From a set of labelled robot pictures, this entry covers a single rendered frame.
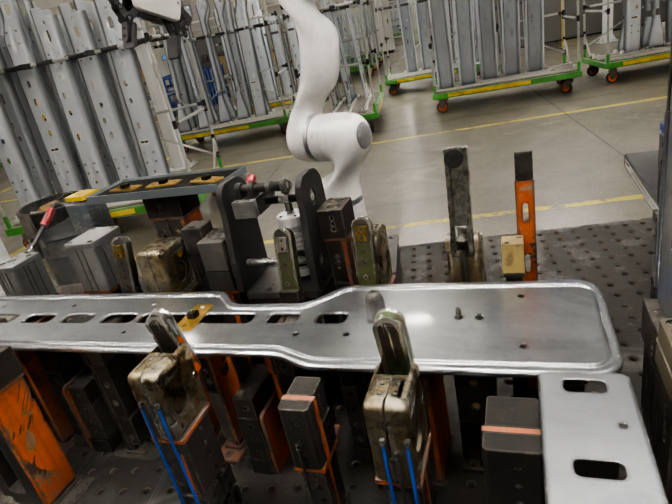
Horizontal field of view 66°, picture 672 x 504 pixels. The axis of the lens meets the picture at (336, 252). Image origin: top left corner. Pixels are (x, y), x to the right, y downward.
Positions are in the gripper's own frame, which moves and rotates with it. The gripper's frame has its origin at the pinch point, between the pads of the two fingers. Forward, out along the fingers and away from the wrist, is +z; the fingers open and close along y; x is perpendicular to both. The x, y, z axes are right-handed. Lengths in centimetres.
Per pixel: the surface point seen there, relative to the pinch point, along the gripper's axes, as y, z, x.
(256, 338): 2, 48, 26
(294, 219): -17.4, 30.6, 18.3
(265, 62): -683, -198, -596
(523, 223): -25, 30, 60
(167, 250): -6.6, 37.6, -6.4
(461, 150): -19, 18, 51
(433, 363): -2, 47, 55
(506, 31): -675, -185, -149
